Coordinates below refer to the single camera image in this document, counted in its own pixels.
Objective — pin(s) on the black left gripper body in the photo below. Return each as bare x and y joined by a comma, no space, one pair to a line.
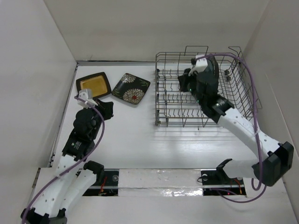
99,118

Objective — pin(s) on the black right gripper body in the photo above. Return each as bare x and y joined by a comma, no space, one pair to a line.
191,86

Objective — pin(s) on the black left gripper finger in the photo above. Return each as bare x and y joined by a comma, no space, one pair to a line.
108,112
106,105

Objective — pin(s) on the round cream plate metallic rim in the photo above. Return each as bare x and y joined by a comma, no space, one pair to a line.
213,82

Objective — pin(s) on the square yellow brown plate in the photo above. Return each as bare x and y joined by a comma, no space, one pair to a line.
98,83

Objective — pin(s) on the square black floral plate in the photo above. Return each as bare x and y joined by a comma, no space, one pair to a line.
131,88

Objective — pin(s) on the square teal plate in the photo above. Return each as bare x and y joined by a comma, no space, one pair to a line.
212,67

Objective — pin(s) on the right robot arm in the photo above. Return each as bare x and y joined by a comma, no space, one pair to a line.
273,159

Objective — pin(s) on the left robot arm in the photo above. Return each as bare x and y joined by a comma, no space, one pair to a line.
74,173

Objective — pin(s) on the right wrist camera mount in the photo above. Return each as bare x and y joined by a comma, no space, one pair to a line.
199,64

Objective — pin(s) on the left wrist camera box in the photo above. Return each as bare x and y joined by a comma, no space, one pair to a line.
85,94

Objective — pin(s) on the grey wire dish rack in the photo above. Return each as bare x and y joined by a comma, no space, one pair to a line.
174,108

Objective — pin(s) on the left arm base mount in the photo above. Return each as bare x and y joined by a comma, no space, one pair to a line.
108,186

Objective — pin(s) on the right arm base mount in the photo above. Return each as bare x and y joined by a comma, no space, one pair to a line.
214,185

